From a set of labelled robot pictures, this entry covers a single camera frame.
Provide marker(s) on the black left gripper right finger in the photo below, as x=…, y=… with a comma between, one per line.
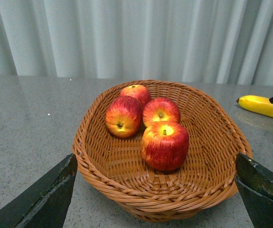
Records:
x=255, y=185

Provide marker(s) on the red apple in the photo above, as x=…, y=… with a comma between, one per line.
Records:
x=124, y=116
x=140, y=92
x=164, y=145
x=161, y=109

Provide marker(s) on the large yellow banana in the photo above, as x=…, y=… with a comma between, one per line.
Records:
x=256, y=104

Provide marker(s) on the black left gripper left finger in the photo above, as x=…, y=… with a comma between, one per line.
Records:
x=45, y=203

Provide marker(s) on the left brown wicker basket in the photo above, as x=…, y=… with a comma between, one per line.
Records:
x=114, y=165

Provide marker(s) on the red apple front in basket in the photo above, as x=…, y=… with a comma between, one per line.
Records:
x=124, y=116

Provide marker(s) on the pale pleated curtain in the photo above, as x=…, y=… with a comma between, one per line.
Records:
x=212, y=41

